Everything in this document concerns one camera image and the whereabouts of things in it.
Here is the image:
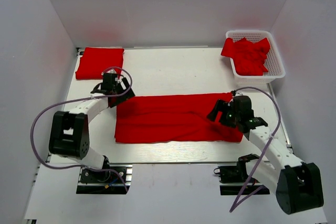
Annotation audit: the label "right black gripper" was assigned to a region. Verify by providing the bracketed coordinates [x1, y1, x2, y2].
[207, 99, 241, 129]

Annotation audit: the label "red t shirt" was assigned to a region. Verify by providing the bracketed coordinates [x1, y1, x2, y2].
[114, 93, 243, 144]
[75, 47, 124, 80]

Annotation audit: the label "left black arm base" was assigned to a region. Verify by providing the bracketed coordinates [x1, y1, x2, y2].
[76, 164, 132, 195]

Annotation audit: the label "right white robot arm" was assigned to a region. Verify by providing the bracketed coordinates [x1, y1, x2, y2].
[207, 95, 324, 215]

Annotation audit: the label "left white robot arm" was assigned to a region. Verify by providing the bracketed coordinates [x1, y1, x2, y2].
[49, 72, 135, 182]

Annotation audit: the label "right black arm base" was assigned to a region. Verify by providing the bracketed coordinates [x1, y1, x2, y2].
[214, 154, 270, 196]

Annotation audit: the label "red t shirts in basket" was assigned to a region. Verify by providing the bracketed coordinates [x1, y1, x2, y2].
[221, 37, 270, 76]

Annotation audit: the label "folded red t shirt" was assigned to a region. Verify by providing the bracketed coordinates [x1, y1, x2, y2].
[75, 47, 124, 80]

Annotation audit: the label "white plastic basket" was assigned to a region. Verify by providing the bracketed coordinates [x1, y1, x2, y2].
[226, 30, 286, 85]

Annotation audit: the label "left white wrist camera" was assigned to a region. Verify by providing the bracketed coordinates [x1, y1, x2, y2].
[105, 69, 118, 74]

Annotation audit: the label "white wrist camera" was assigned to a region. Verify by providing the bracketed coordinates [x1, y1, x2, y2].
[105, 69, 118, 74]
[230, 90, 243, 98]

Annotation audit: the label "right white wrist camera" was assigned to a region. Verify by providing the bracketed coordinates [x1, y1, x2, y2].
[230, 90, 243, 98]

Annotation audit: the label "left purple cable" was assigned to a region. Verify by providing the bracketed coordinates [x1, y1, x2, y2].
[30, 66, 133, 194]

